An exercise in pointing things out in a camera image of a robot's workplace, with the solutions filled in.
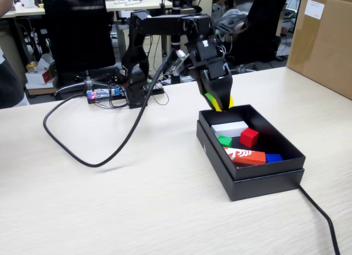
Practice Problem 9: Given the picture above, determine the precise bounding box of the thick black cable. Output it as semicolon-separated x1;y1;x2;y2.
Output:
189;78;341;255
42;52;177;168

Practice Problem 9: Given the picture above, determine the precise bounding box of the controller circuit board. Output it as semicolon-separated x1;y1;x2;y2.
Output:
86;85;122;103

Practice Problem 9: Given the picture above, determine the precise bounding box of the beige office desk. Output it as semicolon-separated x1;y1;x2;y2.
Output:
0;0;173;19

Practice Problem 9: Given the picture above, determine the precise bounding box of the black mesh office chair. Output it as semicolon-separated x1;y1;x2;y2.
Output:
41;0;116;97

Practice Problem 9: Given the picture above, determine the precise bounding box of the orange printed rectangular block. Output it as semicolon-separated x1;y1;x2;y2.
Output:
222;147;267;167

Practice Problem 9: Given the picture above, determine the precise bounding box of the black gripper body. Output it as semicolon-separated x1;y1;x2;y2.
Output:
192;39;230;79

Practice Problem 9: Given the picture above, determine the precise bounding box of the black chair with chrome armrest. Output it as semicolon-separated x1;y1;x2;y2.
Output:
217;0;289;74

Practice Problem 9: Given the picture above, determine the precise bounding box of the red wooden cube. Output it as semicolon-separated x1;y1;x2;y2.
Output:
239;128;260;148

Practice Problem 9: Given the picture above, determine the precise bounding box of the green wooden cube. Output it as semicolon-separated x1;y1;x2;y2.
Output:
217;135;233;148

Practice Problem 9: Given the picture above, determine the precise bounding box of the person forearm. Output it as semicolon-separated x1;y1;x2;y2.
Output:
0;0;14;18

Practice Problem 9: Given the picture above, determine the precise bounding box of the black cardboard box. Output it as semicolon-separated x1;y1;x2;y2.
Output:
198;104;306;181

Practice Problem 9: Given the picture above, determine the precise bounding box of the large brown cardboard box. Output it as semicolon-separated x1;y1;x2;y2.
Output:
285;0;352;100

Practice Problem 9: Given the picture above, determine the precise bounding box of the black segmented pole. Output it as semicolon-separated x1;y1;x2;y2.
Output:
169;0;192;84

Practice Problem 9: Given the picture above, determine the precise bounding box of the white rectangular block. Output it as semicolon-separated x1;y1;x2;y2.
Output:
211;121;250;139

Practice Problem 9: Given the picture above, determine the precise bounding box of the blue wooden block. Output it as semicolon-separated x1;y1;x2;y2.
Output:
265;153;283;164

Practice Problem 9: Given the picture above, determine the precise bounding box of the grey cloth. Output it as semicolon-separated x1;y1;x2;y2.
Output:
221;3;254;30

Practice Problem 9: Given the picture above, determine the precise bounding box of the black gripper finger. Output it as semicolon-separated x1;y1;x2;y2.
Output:
203;72;234;110
198;69;218;109

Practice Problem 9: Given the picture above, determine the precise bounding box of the black open box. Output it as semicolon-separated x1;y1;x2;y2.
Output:
196;120;305;202

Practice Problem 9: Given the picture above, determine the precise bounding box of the thin black wire loop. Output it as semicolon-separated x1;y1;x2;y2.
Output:
151;86;170;106

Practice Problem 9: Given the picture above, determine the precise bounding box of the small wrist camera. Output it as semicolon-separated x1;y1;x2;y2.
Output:
167;50;190;74

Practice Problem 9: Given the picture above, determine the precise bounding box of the yellow wooden cube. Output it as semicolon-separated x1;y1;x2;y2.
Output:
213;95;235;112

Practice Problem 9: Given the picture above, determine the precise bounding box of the person torso in grey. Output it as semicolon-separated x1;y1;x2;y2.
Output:
0;48;30;108

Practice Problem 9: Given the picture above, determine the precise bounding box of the white open carton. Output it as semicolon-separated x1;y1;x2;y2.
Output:
25;53;58;89

